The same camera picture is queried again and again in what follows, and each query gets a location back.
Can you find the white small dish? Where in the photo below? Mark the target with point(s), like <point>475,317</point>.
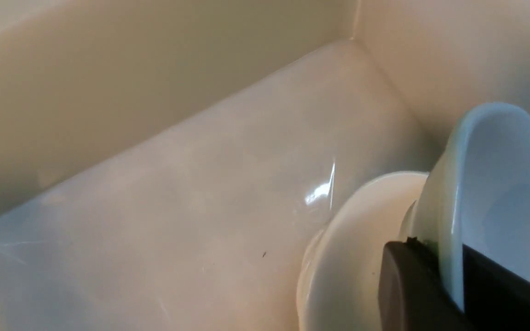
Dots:
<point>478,195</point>

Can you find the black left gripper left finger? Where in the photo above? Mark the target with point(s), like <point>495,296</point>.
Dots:
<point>410,295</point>

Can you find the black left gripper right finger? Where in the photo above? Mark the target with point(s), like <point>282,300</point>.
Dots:
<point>495,299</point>

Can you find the stack of white small dishes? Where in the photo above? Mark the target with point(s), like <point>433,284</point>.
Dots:
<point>340,271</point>

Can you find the white plastic tub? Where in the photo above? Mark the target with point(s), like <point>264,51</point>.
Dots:
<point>164,164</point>

